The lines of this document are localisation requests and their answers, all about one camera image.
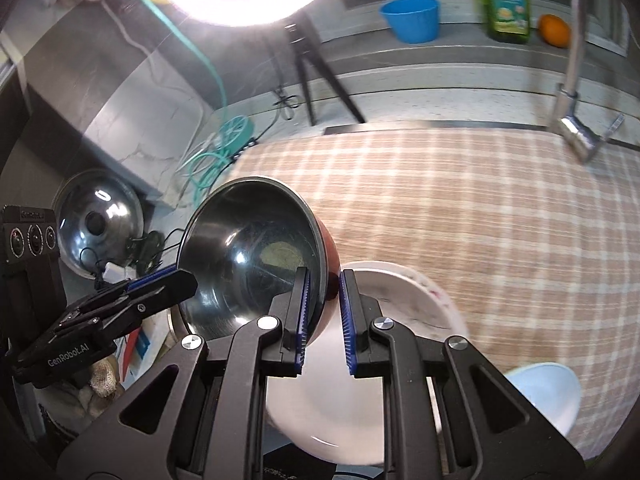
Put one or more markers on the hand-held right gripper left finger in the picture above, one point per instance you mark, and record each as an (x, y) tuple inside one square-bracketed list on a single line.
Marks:
[(302, 325)]

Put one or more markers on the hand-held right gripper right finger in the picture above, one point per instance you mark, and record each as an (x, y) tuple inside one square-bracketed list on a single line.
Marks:
[(347, 330)]

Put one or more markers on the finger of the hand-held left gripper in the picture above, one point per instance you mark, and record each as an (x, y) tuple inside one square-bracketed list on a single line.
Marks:
[(170, 290), (150, 277)]

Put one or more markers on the pink floral deep plate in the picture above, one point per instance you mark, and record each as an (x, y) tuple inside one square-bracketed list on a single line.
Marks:
[(400, 305)]

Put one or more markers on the stainless steel bowl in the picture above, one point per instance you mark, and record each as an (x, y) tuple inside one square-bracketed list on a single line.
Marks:
[(240, 260)]

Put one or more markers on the person's left hand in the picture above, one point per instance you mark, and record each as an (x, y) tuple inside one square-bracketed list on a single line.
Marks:
[(102, 375)]

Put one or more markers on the black clamp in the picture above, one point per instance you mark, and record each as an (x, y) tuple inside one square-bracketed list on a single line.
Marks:
[(147, 250)]

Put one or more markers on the white charger plug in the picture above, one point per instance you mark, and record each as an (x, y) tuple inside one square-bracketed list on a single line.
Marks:
[(114, 271)]

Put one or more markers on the white carton blue label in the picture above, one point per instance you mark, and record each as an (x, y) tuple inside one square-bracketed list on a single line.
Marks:
[(145, 345)]

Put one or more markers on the steel pot lid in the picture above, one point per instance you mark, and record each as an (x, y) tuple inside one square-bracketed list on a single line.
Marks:
[(100, 210)]

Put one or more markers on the beige checked cloth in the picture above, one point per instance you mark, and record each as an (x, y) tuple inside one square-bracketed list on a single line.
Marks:
[(475, 240)]

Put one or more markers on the black multi-port hub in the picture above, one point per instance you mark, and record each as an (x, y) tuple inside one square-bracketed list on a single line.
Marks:
[(247, 146)]

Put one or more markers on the teal spoked round device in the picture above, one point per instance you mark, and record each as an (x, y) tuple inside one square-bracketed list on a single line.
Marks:
[(235, 132)]

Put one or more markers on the small white bowl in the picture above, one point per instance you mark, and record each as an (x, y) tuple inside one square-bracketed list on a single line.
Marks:
[(545, 395)]

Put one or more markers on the black tripod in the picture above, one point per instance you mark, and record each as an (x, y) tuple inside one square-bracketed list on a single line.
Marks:
[(305, 75)]

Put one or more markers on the chrome faucet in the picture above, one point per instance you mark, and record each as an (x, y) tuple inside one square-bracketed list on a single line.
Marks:
[(575, 60)]

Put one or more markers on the green dish soap bottle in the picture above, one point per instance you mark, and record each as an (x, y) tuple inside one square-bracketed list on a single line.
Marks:
[(505, 10)]

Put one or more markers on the orange fruit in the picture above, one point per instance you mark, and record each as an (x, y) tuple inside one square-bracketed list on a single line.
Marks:
[(554, 31)]

